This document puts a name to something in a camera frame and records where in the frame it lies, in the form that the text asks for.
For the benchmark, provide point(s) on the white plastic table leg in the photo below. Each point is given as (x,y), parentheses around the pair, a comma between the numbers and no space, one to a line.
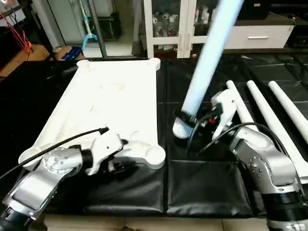
(269,113)
(211,57)
(243,108)
(291,108)

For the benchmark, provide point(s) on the white plastic table top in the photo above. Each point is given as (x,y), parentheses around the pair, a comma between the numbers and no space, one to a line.
(106,96)

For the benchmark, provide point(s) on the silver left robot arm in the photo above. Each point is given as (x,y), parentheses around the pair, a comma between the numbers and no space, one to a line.
(38,183)

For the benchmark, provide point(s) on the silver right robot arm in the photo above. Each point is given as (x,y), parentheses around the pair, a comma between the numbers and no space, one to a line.
(264,163)

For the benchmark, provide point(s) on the black work mat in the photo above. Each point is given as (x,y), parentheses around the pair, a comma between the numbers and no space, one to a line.
(202,187)

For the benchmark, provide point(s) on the white glass-door cabinet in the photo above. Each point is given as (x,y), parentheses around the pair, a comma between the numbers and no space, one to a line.
(187,24)

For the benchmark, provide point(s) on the white drawer unit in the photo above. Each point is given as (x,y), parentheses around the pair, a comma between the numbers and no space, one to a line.
(260,38)

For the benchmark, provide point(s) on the black speaker box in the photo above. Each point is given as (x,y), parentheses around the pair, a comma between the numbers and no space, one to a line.
(255,8)

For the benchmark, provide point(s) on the blue and yellow box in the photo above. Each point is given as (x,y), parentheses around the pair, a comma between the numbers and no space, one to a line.
(70,53)

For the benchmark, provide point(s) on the brown wooden desk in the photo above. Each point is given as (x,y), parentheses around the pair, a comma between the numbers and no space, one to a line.
(21,60)

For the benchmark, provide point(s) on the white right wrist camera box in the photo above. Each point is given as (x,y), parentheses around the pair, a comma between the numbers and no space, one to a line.
(226,108)

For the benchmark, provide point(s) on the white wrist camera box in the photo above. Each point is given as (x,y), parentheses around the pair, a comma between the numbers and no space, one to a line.
(106,147)
(226,108)

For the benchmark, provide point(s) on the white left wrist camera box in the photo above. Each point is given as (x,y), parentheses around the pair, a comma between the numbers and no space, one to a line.
(106,147)

